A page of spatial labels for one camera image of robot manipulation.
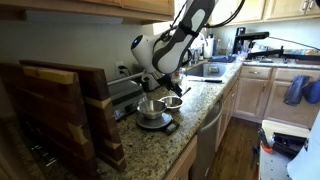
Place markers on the black stereo camera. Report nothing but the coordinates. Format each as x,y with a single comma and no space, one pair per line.
255,35

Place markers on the black tool case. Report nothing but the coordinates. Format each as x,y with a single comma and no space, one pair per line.
288,145

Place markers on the black kitchen scale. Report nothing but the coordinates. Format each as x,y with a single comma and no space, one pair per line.
153,123

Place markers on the stainless steel dishwasher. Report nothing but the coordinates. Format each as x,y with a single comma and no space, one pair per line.
206,140

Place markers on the white paper towel roll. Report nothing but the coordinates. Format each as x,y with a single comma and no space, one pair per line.
209,48

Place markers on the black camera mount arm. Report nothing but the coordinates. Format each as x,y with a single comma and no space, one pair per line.
266,53

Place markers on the small steel bowl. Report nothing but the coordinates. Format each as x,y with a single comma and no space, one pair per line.
151,108

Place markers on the dark wooden cutting board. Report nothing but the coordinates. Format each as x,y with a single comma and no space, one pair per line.
100,110
46,113

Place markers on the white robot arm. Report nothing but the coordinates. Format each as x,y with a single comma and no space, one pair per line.
173,50

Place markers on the wooden cabinet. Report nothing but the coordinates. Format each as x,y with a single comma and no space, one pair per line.
266,10
226,113
183,163
256,93
100,8

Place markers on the steel kitchen sink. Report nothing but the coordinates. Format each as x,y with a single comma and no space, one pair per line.
208,70

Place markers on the white robot cart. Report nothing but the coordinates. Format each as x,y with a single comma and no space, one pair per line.
276,166

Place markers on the wooden lower cabinet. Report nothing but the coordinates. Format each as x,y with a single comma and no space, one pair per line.
256,93
226,113
183,163

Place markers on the blue dish cloth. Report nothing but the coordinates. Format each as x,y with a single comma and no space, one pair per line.
221,59

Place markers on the stainless steel panini grill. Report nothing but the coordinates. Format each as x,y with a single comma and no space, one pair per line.
126,96

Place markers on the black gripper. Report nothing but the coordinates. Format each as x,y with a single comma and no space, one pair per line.
166,81

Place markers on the blue hanging towel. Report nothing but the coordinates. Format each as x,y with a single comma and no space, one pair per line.
295,90
313,91

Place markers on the black power plug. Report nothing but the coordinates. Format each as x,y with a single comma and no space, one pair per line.
125,71

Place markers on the metal spoon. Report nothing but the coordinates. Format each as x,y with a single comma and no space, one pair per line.
186,90

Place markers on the wooden upper cabinet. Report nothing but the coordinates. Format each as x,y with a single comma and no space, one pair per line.
266,10
100,8

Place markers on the white wall outlet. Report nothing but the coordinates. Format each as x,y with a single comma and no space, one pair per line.
117,65

